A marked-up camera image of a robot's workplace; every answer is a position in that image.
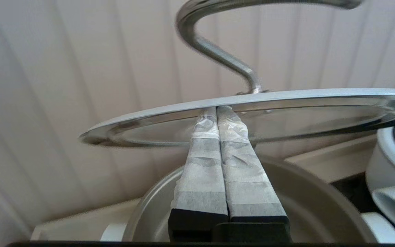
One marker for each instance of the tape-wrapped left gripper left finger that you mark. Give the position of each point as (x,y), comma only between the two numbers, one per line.
(202,171)

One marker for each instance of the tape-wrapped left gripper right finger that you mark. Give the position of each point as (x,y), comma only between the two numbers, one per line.
(245,178)

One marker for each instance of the stainless steel inner pan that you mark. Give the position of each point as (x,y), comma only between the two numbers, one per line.
(303,195)

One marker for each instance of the wide black glass cooktop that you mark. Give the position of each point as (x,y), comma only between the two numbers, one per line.
(353,192)

